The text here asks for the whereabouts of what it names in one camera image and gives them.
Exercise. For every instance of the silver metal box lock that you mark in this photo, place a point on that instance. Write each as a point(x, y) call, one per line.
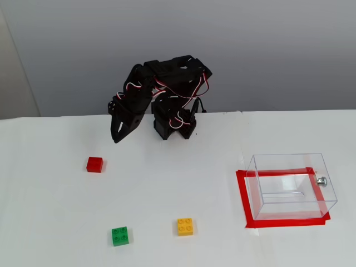
point(321, 181)

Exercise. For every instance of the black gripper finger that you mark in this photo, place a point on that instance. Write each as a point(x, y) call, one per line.
point(132, 122)
point(114, 116)

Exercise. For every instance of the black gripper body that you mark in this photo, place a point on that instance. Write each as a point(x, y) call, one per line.
point(125, 119)

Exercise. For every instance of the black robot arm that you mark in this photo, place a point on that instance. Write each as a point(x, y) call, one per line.
point(172, 66)

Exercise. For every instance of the red lego brick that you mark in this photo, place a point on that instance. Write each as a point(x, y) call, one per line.
point(94, 164)

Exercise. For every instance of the green lego brick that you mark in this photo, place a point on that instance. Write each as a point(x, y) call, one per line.
point(120, 236)

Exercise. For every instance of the transparent plastic box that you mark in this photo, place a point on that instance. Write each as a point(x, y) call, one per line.
point(292, 205)

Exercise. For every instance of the yellow lego brick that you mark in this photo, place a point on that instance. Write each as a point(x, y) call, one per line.
point(185, 227)

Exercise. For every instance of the red tape frame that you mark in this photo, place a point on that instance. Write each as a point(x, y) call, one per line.
point(286, 223)

